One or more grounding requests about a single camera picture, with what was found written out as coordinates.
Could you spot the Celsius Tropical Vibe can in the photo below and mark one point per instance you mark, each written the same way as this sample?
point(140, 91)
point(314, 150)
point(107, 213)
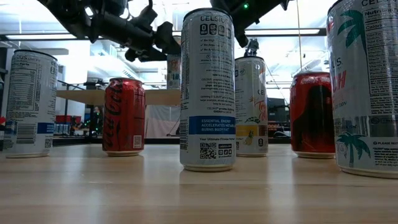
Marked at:
point(252, 102)

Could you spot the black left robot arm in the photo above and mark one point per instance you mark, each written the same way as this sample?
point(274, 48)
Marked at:
point(71, 15)

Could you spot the black ceiling beam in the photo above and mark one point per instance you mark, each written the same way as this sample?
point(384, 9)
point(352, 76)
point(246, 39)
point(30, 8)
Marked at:
point(2, 37)

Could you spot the white Celsius can blue band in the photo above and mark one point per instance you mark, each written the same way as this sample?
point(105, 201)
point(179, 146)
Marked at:
point(207, 93)

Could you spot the black hanging device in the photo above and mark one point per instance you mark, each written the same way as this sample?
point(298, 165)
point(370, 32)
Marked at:
point(252, 48)

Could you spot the Celsius Peach Vibe can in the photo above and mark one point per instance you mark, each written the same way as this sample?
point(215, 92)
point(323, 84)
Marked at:
point(363, 93)

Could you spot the black aluminium table frame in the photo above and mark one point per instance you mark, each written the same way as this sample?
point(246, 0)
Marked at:
point(161, 141)

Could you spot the Celsius Arctic Vibe can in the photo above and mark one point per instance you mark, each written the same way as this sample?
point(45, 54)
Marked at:
point(29, 102)

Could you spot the wooden shelf board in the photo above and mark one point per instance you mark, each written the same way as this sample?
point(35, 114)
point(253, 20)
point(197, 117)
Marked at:
point(81, 97)

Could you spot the black computer monitor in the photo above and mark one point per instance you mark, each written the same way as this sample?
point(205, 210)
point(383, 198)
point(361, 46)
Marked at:
point(276, 110)

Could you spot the white cloth sheet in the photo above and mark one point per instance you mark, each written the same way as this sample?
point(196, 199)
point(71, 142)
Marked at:
point(161, 121)

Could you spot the Celsius can orange swirl logo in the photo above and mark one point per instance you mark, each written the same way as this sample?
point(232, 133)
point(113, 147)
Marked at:
point(173, 73)

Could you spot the thin hanging pole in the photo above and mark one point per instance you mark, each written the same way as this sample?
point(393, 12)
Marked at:
point(299, 46)

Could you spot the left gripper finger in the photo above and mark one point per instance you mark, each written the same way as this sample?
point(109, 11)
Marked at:
point(166, 39)
point(146, 56)

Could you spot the red Coca-Cola can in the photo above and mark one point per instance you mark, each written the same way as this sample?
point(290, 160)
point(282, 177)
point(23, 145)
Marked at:
point(311, 118)
point(124, 118)

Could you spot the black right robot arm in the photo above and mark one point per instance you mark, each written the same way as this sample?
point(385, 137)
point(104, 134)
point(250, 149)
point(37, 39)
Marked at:
point(264, 6)

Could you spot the ceiling light strip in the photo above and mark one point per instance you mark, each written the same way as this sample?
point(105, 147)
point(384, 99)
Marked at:
point(40, 36)
point(280, 31)

